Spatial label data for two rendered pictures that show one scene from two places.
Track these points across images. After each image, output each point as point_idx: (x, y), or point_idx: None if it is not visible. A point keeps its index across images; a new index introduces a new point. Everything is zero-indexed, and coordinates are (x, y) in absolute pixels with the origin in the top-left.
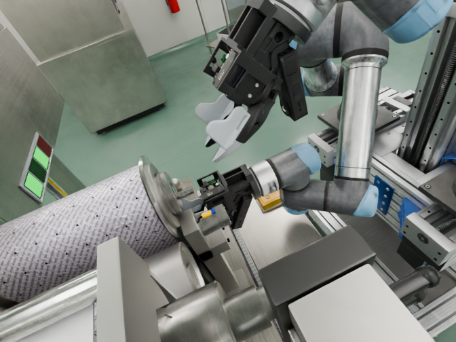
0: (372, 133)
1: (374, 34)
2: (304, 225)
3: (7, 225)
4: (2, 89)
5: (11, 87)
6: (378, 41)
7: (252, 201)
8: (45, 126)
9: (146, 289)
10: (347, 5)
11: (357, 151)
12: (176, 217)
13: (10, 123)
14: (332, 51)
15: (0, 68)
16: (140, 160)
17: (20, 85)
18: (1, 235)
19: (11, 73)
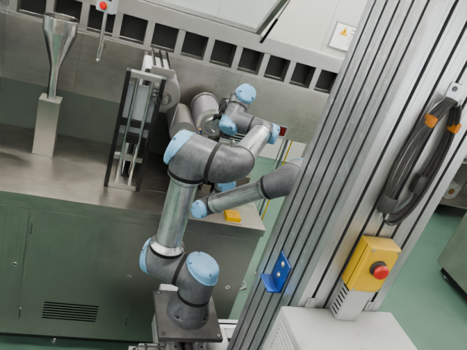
0: (226, 195)
1: (269, 174)
2: (204, 218)
3: (212, 98)
4: (301, 106)
5: (308, 111)
6: (266, 176)
7: None
8: (299, 133)
9: (169, 76)
10: (291, 164)
11: (220, 192)
12: (205, 130)
13: (281, 112)
14: None
15: (316, 104)
16: (219, 110)
17: (316, 117)
18: (208, 96)
19: (320, 110)
